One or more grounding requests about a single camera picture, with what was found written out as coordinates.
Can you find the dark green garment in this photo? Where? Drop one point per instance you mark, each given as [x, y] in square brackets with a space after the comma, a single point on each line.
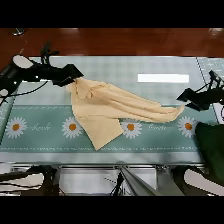
[211, 146]

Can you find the silver frame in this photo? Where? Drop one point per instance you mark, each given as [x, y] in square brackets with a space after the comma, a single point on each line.
[140, 183]

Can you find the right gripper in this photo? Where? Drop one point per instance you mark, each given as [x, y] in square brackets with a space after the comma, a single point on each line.
[195, 98]

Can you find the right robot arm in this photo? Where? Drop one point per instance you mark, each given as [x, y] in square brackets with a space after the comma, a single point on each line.
[200, 180]

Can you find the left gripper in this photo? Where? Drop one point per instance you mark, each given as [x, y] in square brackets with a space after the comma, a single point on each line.
[68, 75]

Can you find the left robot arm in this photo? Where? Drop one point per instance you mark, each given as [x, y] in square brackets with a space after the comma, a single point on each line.
[20, 62]

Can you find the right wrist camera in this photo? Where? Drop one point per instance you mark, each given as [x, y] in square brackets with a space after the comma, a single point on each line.
[215, 80]

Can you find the yellow shirt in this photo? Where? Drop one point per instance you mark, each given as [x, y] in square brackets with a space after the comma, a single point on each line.
[100, 106]

